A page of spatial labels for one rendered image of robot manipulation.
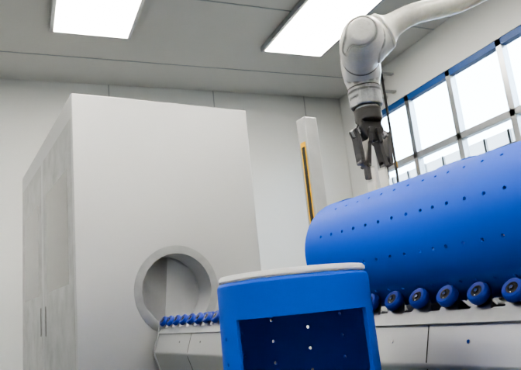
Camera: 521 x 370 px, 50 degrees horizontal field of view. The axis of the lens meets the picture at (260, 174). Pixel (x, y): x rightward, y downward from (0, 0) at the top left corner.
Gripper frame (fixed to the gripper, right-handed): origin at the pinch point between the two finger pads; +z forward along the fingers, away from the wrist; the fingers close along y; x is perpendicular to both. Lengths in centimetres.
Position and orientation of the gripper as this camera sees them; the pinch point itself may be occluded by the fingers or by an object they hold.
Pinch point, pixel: (377, 181)
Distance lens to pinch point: 152.8
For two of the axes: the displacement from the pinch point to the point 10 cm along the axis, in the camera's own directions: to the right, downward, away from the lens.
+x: 4.9, -2.5, -8.4
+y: -8.7, -0.3, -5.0
